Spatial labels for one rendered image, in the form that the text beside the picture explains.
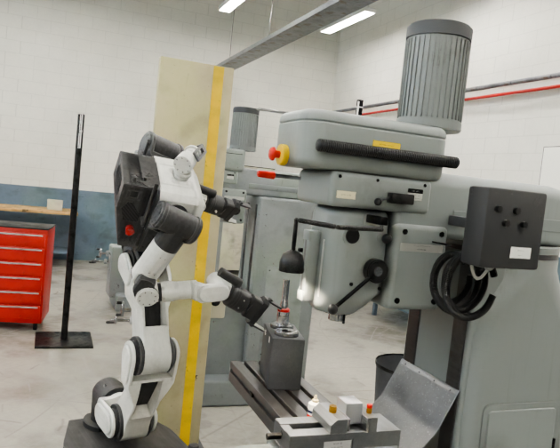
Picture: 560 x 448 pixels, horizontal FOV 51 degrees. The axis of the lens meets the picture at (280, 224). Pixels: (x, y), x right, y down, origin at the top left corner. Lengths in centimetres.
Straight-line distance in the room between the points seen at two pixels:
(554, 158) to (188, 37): 665
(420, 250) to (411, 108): 43
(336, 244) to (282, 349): 59
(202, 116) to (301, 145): 183
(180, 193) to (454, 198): 90
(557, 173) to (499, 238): 538
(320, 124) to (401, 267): 49
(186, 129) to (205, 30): 783
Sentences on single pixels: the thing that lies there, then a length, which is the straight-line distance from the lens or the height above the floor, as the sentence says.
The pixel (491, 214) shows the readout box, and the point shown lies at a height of 165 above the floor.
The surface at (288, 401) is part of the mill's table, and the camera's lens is 210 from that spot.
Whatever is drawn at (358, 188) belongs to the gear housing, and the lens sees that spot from 167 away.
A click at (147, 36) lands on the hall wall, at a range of 1091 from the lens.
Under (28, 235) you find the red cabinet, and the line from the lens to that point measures 609.
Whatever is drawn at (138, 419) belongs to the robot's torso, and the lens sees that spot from 243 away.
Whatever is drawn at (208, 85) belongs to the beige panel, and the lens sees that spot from 343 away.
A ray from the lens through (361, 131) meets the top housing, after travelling 166.
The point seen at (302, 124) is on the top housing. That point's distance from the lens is 163.
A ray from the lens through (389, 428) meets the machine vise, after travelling 182.
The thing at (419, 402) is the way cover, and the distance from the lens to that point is 205.
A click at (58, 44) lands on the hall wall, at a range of 1075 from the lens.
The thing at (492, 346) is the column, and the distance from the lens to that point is 195.
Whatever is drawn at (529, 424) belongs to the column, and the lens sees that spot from 212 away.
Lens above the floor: 168
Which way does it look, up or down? 4 degrees down
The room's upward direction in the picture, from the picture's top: 6 degrees clockwise
